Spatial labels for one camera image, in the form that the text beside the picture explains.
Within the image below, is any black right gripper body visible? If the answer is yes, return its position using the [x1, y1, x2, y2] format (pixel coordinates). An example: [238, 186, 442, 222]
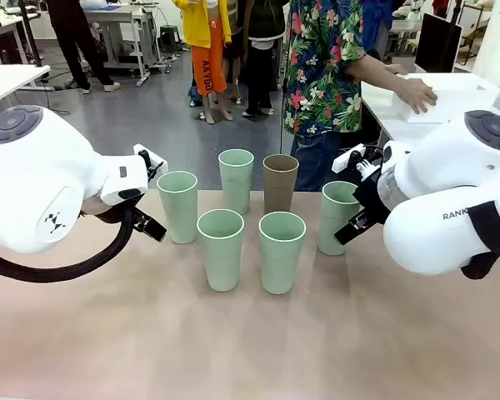
[352, 168, 391, 228]

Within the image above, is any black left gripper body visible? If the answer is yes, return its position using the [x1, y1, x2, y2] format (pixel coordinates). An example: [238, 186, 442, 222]
[79, 192, 146, 228]

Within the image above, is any green plastic cup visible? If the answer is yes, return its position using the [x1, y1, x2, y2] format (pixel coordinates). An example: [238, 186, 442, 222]
[217, 148, 255, 216]
[317, 181, 362, 257]
[257, 211, 308, 296]
[196, 208, 246, 293]
[156, 170, 199, 245]

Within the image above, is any brown plastic cup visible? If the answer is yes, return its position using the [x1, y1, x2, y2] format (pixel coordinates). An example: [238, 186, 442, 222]
[262, 153, 300, 214]

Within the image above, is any white plastic basket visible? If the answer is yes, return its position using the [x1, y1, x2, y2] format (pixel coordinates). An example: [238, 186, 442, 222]
[393, 72, 500, 125]

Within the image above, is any person's left forearm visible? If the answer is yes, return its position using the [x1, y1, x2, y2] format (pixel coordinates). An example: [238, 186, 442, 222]
[345, 53, 405, 99]

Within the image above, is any person's left hand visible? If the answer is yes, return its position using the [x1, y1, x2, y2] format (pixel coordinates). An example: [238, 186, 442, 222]
[393, 76, 438, 115]

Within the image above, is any white side table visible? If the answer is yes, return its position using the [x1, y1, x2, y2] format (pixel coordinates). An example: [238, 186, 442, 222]
[0, 64, 55, 112]
[360, 72, 500, 147]

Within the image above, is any floral shirt person torso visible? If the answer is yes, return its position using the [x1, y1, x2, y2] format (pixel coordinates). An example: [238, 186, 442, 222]
[281, 0, 405, 193]

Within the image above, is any figure in orange shorts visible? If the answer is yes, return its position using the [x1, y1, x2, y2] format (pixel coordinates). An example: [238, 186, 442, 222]
[170, 0, 234, 125]

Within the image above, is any bystander in black clothes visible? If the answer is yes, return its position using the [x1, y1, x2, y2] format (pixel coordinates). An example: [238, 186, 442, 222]
[240, 0, 288, 118]

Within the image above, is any black computer monitor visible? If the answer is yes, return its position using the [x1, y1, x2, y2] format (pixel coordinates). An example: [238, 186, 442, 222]
[414, 12, 463, 75]

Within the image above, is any bystander in black trousers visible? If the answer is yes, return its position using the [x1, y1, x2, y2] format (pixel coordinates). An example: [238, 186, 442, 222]
[45, 0, 122, 93]

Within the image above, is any bystander in blue clothes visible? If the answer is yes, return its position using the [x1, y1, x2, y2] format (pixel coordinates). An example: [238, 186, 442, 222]
[361, 0, 396, 60]

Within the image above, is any white background desk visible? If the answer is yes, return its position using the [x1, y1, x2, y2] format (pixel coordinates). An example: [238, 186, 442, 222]
[81, 0, 168, 88]

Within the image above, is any black stand pole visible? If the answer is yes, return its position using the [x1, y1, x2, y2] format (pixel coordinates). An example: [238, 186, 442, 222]
[17, 0, 43, 68]

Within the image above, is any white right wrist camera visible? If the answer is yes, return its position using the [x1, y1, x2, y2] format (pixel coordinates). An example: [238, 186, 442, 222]
[332, 143, 372, 176]

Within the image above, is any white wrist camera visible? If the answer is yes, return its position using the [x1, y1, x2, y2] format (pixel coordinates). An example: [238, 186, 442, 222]
[332, 143, 372, 176]
[132, 143, 169, 179]

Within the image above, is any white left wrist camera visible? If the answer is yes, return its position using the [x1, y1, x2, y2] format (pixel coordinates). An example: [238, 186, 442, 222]
[132, 143, 169, 179]

